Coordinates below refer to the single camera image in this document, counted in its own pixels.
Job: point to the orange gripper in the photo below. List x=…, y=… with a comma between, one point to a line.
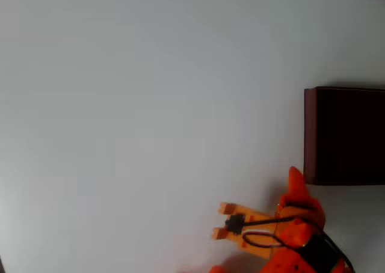
x=291, y=201

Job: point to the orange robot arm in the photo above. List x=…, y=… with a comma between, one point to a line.
x=288, y=262

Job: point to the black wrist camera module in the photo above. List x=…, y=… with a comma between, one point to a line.
x=235, y=224

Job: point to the dark brown box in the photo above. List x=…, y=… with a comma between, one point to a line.
x=346, y=134

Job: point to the light orange camera mount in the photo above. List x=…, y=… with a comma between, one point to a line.
x=255, y=240

